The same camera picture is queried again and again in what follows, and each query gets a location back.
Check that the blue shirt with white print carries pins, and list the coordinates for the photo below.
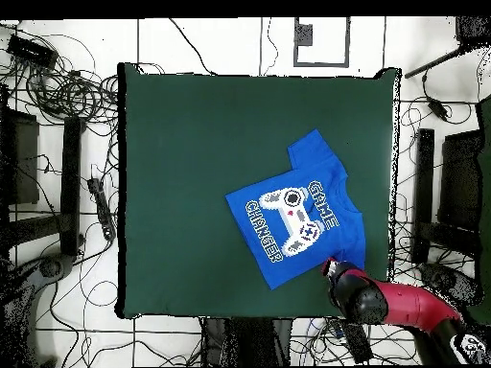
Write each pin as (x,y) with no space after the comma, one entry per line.
(318,165)

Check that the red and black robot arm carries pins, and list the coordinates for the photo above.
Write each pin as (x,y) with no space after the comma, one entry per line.
(406,303)

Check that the black flat panel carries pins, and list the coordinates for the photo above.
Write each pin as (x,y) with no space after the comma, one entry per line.
(458,180)
(25,161)

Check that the black power strip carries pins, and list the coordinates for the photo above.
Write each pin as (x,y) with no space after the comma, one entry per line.
(358,343)
(101,207)

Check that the black stand base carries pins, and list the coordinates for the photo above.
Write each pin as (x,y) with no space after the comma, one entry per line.
(452,281)
(50,266)

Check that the black stand bar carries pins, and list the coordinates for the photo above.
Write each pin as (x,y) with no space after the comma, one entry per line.
(71,184)
(425,184)

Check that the dark green table cloth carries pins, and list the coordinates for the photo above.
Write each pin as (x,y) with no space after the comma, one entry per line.
(191,134)

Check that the black rod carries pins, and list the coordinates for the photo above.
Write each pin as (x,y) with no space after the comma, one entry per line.
(433,63)

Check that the small dark grey square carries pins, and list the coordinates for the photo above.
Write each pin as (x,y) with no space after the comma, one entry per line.
(305,34)

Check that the black speckled block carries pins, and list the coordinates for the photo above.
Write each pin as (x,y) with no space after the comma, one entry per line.
(473,30)

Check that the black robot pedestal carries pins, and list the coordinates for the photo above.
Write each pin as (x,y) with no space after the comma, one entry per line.
(245,341)

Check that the grey square frame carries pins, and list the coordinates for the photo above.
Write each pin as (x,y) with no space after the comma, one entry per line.
(347,42)

